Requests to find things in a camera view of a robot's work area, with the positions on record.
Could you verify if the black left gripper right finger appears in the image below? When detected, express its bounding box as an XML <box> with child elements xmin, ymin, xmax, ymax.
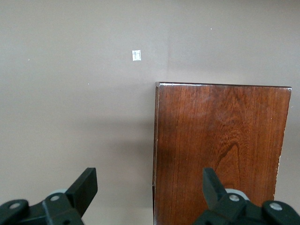
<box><xmin>192</xmin><ymin>167</ymin><xmax>300</xmax><ymax>225</ymax></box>

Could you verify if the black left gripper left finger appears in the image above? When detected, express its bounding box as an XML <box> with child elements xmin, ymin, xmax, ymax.
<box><xmin>0</xmin><ymin>167</ymin><xmax>98</xmax><ymax>225</ymax></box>

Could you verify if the dark brown wooden board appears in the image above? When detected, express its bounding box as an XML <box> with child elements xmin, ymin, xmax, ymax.
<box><xmin>152</xmin><ymin>81</ymin><xmax>293</xmax><ymax>225</ymax></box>

